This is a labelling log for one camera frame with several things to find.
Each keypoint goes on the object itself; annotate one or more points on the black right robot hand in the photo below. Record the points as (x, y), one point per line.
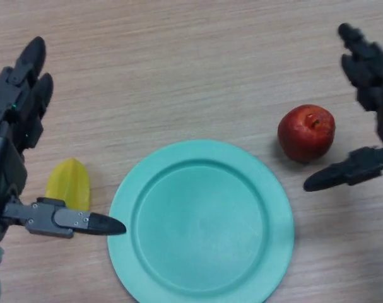
(374, 82)

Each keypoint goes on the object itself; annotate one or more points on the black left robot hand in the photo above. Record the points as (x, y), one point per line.
(11, 126)

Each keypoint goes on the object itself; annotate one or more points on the red apple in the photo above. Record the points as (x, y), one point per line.
(300, 135)

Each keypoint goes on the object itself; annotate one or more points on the green round plate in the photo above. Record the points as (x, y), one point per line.
(200, 227)

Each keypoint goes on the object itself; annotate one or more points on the yellow starfruit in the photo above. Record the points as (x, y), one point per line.
(69, 183)

